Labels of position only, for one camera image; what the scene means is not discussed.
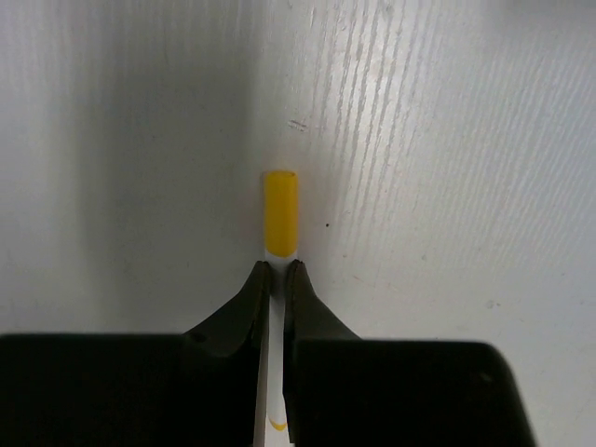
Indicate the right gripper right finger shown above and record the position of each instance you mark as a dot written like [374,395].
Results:
[344,390]

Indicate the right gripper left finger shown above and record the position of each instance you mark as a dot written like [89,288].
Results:
[195,388]

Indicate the white pen orange-yellow cap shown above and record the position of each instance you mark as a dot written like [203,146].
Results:
[280,249]

